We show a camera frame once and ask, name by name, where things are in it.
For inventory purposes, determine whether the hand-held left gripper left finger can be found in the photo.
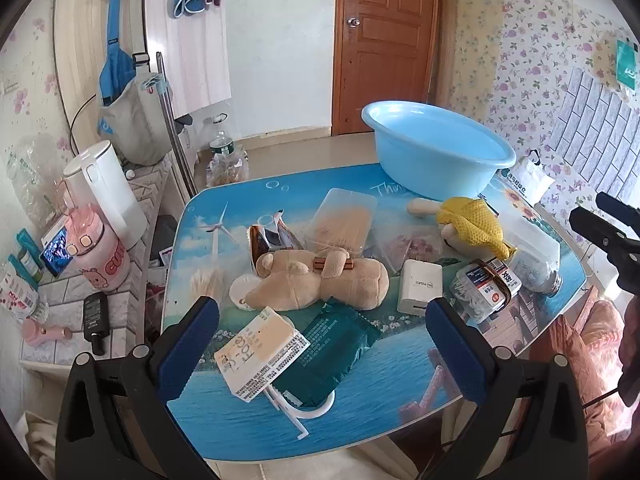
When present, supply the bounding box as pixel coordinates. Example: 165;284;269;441
55;295;221;480

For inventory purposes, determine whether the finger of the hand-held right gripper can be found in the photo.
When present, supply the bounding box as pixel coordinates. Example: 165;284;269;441
569;207;640;266
595;192;640;238

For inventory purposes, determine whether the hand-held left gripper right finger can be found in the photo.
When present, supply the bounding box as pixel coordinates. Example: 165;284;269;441
425;297;591;480

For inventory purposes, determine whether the clear bag of cotton swabs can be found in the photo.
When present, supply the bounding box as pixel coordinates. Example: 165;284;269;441
192;267;223;301

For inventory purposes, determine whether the clear plastic jar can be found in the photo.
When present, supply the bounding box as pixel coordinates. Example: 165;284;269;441
500;210;563;293

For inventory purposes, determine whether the white labelled box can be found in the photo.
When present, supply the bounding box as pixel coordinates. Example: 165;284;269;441
214;305;311;404

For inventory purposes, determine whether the white charger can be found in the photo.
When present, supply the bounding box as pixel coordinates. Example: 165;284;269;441
397;259;443;316

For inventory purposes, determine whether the clear bag of pink beads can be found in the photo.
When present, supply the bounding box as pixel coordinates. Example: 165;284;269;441
375;225;443;273

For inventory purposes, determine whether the dark green packet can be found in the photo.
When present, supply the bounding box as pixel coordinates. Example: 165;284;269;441
272;297;381;408

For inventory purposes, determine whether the yellow mesh cap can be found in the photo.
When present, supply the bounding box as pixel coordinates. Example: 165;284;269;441
436;197;516;259

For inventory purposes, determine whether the tan plush bear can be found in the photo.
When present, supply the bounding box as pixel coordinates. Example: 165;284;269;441
245;247;390;311

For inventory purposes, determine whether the white plastic hanger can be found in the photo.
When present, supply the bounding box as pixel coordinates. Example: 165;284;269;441
265;385;336;441

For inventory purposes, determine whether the light blue plastic basin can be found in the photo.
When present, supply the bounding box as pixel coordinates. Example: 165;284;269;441
361;101;517;198

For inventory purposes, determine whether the scenic printed desktop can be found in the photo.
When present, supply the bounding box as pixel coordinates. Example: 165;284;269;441
161;162;588;461

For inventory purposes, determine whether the tiled side cabinet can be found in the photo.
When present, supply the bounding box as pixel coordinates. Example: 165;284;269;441
20;160;173;366

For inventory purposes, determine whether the orange blanket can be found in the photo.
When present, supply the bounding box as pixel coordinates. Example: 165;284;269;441
530;285;640;456

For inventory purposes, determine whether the white round lid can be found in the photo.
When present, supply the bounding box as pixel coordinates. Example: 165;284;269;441
230;274;261;313

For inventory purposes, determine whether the white shopping bag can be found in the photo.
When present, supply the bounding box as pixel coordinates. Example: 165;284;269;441
497;156;556;203

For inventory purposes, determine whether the black bottle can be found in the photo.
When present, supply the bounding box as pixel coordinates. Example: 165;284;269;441
82;291;110;355

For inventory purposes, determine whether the brown foil snack packet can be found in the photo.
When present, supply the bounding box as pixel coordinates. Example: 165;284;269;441
247;212;301;276

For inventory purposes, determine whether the pink tumbler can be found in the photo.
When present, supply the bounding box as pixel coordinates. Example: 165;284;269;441
62;203;132;291

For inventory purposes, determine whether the small blue box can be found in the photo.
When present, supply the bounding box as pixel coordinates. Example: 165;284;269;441
40;227;76;278

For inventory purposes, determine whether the clear box of wooden sticks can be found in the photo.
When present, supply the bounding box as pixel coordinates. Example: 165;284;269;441
305;187;378;256

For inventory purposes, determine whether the clear bag of snacks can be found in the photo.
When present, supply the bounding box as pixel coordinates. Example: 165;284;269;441
207;145;249;188

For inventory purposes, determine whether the white electric kettle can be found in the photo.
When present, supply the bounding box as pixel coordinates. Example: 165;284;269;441
62;141;148;251

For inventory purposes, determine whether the pink and white packet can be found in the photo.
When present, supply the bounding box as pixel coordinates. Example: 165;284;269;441
0;260;38;318

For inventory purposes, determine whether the green tube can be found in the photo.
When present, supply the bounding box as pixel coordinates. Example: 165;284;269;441
15;230;45;281
7;255;32;288

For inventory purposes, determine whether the large clear water bottle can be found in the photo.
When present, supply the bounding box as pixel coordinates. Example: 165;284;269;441
200;114;236;161

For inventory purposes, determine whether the metal rack pole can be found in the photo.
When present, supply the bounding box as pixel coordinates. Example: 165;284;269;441
156;52;198;198

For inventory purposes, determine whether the leaning floral mattress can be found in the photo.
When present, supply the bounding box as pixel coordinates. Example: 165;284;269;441
435;0;506;126

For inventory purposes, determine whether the blue and grey tote bag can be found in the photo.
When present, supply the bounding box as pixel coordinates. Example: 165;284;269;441
97;0;176;166

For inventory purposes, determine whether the crumpled clear plastic bag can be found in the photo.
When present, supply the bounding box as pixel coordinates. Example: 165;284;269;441
5;135;66;221

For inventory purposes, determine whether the brown wooden door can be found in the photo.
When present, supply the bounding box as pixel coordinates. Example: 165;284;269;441
331;0;441;136

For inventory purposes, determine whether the brick pattern wall panel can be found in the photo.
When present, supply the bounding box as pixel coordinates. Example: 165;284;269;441
542;67;640;196

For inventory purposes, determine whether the green wall sign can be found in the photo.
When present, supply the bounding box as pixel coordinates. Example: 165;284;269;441
615;40;640;93

